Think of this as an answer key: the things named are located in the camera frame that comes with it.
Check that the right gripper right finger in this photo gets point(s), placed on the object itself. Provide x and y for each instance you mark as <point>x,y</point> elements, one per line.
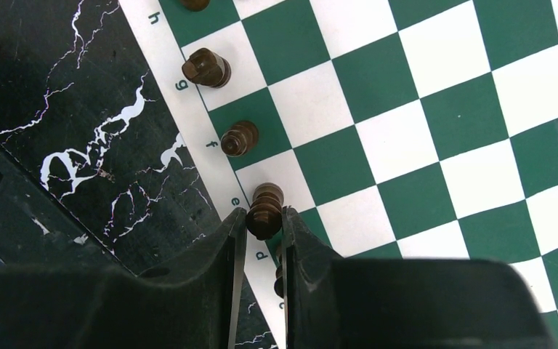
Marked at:
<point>350,302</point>

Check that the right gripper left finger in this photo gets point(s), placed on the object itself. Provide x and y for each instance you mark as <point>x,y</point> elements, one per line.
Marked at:
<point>189,301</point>

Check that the brown king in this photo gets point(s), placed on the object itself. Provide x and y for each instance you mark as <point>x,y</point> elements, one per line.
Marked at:
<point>264,218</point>

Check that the brown bishop chess piece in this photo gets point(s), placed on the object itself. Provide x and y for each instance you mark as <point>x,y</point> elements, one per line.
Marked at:
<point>239,139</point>

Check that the brown knight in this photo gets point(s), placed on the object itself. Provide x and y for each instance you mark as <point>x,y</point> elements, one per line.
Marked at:
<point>206,68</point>

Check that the brown rook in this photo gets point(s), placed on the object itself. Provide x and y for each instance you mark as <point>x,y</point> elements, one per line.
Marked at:
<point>195,5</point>

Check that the brown queen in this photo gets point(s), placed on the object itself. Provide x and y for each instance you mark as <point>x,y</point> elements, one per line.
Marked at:
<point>278,285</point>

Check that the green white chess board mat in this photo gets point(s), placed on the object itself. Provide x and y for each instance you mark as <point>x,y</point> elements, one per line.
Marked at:
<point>396,128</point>

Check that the black base frame rail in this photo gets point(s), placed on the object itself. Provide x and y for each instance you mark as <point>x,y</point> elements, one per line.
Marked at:
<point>35,229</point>

